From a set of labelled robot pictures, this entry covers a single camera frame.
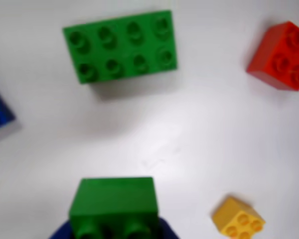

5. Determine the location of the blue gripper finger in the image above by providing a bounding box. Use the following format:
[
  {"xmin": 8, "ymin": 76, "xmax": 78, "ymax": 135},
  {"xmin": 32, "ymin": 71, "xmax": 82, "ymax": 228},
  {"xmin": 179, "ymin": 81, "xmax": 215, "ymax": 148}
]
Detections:
[{"xmin": 48, "ymin": 216, "xmax": 180, "ymax": 239}]

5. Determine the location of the green 2x2 building block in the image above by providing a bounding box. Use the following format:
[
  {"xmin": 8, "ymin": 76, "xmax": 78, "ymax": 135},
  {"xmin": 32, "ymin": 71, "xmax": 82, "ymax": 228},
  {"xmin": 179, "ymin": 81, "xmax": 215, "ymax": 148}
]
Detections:
[{"xmin": 68, "ymin": 176, "xmax": 160, "ymax": 239}]

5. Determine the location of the yellow 2x2 building block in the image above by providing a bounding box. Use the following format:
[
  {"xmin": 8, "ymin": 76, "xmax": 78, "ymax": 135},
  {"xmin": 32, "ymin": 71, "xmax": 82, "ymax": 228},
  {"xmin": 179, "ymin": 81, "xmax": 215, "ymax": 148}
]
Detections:
[{"xmin": 211, "ymin": 196, "xmax": 266, "ymax": 239}]

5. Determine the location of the green 2x4 building block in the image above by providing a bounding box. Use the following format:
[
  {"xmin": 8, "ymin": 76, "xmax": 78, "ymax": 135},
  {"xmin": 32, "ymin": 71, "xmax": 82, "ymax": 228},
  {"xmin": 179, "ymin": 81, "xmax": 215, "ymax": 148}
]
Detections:
[{"xmin": 62, "ymin": 9, "xmax": 179, "ymax": 85}]

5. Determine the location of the red 2x2 building block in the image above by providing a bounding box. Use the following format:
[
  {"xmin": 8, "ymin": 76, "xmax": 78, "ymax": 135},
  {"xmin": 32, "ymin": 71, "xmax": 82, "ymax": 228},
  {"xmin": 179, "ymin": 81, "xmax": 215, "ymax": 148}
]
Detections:
[{"xmin": 246, "ymin": 21, "xmax": 299, "ymax": 92}]

